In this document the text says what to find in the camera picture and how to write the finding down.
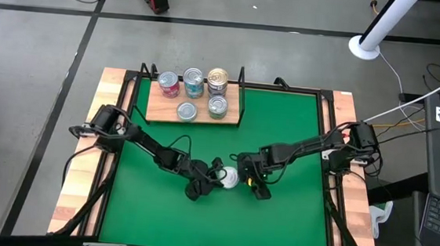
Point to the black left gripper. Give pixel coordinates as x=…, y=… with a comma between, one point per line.
x=200, y=176

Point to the yellow gripper tag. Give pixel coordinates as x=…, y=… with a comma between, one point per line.
x=249, y=181

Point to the white pole with round base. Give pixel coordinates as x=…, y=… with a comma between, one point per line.
x=363, y=48

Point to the green table mat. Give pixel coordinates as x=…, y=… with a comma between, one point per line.
x=149, y=219

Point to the black aluminium table frame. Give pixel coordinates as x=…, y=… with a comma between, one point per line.
x=293, y=90

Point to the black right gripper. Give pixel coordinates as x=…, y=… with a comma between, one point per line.
x=257, y=168

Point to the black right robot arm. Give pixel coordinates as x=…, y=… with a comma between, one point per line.
x=304, y=147

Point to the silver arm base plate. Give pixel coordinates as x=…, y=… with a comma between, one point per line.
x=121, y=132

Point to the black frame clamp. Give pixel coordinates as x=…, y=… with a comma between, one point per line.
x=282, y=82

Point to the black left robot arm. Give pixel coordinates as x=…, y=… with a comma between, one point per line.
x=151, y=147

